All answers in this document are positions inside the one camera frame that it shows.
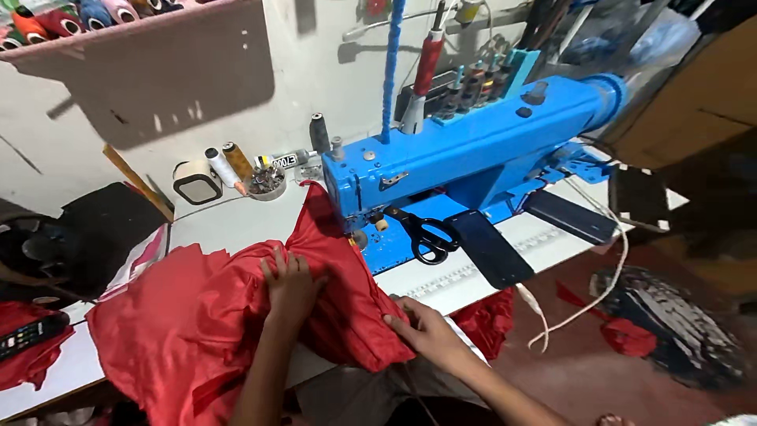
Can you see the person's left hand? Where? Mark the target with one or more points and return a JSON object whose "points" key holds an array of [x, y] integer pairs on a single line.
{"points": [[293, 296]]}

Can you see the person's right hand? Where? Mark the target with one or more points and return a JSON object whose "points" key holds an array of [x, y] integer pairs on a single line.
{"points": [[434, 340]]}

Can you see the person's right index finger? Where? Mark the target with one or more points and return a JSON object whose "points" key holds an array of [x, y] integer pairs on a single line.
{"points": [[412, 306]]}

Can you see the person's left ring finger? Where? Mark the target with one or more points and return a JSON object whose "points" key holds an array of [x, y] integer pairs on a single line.
{"points": [[280, 262]]}

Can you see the person's left thumb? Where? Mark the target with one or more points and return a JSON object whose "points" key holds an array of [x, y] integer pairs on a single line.
{"points": [[320, 283]]}

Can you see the person's right thumb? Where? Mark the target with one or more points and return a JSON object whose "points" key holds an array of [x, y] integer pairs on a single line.
{"points": [[398, 326]]}

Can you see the person's left index finger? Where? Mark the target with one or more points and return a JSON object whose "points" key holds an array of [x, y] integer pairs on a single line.
{"points": [[303, 265]]}

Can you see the person's left middle finger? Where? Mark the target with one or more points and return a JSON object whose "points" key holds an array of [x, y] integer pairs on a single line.
{"points": [[292, 264]]}

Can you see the person's left little finger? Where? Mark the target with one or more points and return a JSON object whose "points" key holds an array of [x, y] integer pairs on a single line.
{"points": [[267, 270]]}

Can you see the large red satin fabric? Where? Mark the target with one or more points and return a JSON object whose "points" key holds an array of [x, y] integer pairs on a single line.
{"points": [[171, 313]]}

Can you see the clear measuring ruler strip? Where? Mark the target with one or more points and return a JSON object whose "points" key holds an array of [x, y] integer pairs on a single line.
{"points": [[446, 281]]}

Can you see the white sewing table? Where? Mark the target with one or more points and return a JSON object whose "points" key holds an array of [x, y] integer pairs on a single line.
{"points": [[236, 219]]}

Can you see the round tub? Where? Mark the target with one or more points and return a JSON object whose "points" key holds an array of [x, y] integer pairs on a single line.
{"points": [[267, 194]]}

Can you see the hanging red satin cloth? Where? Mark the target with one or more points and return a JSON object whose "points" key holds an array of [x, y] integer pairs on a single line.
{"points": [[488, 322]]}

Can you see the person's legs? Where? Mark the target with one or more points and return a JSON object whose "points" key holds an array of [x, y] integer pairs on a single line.
{"points": [[355, 396]]}

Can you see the pile of metal bobbins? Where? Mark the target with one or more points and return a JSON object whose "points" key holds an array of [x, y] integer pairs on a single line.
{"points": [[266, 177]]}

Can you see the black smartphone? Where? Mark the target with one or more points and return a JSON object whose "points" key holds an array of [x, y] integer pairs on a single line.
{"points": [[491, 248]]}

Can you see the glue tube with black print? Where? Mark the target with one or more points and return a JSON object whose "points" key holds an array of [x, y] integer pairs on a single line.
{"points": [[287, 160]]}

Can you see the brown thread cone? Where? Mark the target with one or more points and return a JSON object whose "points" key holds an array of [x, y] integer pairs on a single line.
{"points": [[236, 161]]}

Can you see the white rounded square device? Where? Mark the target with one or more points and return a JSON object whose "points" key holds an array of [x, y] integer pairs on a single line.
{"points": [[197, 182]]}

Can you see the white and pink bag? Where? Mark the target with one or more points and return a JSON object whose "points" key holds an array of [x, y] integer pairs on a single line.
{"points": [[139, 263]]}

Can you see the grey thread cone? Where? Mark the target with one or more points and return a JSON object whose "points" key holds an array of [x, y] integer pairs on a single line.
{"points": [[319, 133]]}

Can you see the wooden stick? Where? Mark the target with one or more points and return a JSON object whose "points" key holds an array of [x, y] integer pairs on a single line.
{"points": [[139, 184]]}

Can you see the black cloth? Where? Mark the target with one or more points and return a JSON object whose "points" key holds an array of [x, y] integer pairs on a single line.
{"points": [[112, 219]]}

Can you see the blue sewing machine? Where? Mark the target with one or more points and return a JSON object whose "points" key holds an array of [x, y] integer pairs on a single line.
{"points": [[461, 148]]}

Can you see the dark blue rectangular case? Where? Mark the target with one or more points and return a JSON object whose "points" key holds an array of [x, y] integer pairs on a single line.
{"points": [[569, 216]]}

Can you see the blue wrapped rod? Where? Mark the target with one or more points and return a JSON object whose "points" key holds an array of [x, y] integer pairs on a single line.
{"points": [[390, 71]]}

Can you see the red cloth scrap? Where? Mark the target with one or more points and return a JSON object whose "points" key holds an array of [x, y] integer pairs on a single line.
{"points": [[630, 337]]}

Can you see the group of thread bobbins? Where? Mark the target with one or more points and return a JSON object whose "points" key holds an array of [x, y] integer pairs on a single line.
{"points": [[471, 89]]}

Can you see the black round machine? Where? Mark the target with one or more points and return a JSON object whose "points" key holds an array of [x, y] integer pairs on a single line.
{"points": [[35, 248]]}

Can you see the red and white thread cone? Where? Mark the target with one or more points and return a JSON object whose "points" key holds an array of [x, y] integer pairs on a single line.
{"points": [[427, 65]]}

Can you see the black remote control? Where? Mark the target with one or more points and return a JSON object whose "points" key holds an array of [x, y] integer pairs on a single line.
{"points": [[32, 337]]}

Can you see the red fabric piece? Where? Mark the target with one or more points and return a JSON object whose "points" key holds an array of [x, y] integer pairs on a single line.
{"points": [[35, 367]]}

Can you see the black square pad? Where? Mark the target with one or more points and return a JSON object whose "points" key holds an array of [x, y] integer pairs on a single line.
{"points": [[638, 196]]}

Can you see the turquoise bobbin stand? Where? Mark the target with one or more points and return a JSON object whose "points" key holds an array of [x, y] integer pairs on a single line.
{"points": [[520, 74]]}

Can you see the heap of dark striped cloth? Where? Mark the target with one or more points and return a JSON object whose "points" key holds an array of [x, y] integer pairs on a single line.
{"points": [[680, 331]]}

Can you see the row of coloured thread cones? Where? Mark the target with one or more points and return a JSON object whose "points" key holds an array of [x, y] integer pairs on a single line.
{"points": [[71, 21]]}

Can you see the brown cardboard box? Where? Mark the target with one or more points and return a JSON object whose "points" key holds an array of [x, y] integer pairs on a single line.
{"points": [[680, 100]]}

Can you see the clear plastic bag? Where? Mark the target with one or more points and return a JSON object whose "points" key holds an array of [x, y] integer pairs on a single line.
{"points": [[662, 38]]}

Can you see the pink wall shelf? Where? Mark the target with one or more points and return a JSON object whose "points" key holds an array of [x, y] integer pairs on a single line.
{"points": [[165, 77]]}

